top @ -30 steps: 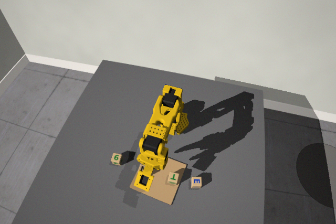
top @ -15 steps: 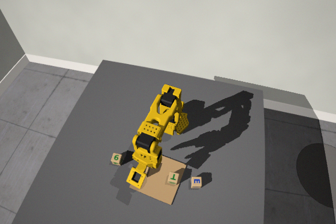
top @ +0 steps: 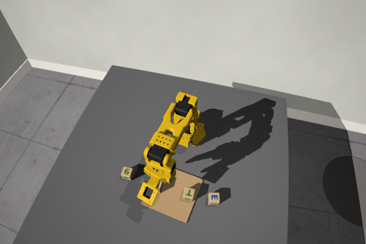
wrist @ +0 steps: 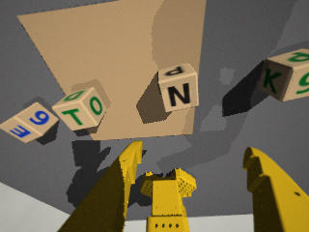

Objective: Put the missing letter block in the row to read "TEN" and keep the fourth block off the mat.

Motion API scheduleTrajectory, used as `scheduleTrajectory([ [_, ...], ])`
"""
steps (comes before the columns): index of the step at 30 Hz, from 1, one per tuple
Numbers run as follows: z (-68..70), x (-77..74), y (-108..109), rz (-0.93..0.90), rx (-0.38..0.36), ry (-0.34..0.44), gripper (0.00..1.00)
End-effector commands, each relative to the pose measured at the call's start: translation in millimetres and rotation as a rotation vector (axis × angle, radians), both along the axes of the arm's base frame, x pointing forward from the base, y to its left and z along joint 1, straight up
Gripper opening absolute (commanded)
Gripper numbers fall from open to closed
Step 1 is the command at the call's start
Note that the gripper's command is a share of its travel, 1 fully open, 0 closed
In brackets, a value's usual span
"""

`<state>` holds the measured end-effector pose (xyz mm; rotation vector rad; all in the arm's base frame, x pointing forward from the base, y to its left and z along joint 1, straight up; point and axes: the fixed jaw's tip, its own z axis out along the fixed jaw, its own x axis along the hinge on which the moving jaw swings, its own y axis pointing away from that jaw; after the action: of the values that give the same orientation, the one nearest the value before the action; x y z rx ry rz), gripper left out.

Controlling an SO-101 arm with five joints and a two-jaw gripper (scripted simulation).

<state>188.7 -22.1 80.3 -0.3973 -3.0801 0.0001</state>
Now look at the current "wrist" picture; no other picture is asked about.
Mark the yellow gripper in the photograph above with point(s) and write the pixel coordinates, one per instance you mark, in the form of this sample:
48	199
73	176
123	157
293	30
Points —
279	204

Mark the tan flat mat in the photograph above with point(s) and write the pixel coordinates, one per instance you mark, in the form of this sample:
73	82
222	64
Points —
117	47

